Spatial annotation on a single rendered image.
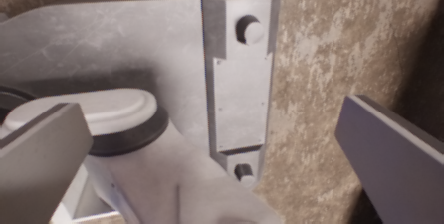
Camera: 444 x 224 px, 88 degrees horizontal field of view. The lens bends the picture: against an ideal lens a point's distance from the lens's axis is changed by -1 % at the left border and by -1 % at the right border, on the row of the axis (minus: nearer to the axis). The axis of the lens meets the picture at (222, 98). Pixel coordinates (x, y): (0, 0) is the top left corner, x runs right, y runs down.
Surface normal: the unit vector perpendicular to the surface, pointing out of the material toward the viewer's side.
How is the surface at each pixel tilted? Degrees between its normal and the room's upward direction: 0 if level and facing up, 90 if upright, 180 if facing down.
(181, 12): 0
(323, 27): 0
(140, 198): 90
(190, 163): 90
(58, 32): 0
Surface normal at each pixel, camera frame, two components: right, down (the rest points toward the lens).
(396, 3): 0.22, 0.47
